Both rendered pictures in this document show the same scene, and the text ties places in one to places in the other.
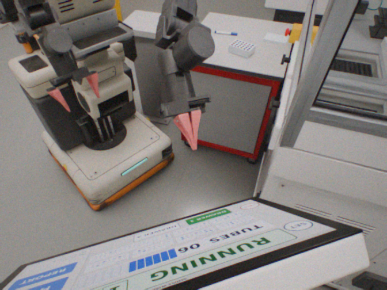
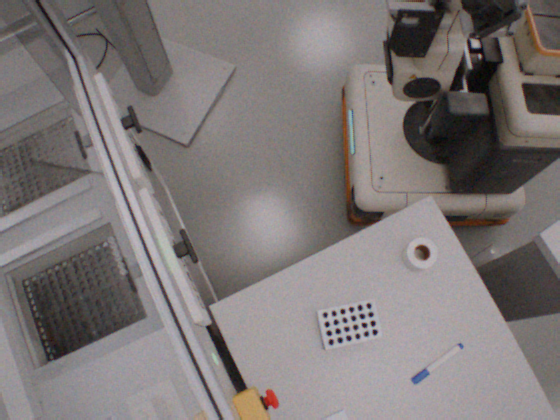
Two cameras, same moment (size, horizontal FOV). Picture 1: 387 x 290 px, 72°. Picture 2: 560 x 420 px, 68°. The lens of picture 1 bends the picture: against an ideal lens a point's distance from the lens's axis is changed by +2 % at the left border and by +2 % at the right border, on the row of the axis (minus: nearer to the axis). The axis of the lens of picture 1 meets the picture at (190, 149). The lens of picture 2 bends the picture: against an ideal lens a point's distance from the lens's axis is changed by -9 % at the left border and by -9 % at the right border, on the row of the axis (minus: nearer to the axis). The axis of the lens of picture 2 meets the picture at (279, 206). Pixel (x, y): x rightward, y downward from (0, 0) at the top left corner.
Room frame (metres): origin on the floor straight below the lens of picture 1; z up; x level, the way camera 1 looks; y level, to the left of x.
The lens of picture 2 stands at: (1.32, -0.42, 1.76)
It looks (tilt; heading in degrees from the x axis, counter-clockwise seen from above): 72 degrees down; 134
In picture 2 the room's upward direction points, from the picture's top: straight up
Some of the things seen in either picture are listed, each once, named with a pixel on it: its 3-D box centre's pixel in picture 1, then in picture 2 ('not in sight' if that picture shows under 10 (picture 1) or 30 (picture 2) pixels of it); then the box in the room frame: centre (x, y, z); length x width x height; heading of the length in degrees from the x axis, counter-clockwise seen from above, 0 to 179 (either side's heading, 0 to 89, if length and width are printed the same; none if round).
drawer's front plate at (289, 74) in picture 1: (290, 67); (174, 257); (1.04, -0.44, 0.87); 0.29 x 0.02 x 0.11; 160
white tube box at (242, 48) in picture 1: (241, 48); (349, 324); (1.38, -0.28, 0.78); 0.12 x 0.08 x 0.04; 55
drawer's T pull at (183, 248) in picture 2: (285, 60); (183, 248); (1.05, -0.41, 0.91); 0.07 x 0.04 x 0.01; 160
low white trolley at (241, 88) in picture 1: (232, 92); (361, 367); (1.52, -0.29, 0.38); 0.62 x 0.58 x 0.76; 160
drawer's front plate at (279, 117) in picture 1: (280, 112); (123, 133); (0.74, -0.33, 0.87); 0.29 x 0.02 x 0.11; 160
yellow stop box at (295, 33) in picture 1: (294, 33); (253, 408); (1.35, -0.53, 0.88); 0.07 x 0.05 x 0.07; 160
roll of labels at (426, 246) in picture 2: not in sight; (419, 254); (1.40, -0.06, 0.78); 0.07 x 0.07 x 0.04
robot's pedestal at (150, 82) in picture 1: (152, 72); (532, 278); (1.78, 0.29, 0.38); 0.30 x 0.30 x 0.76; 73
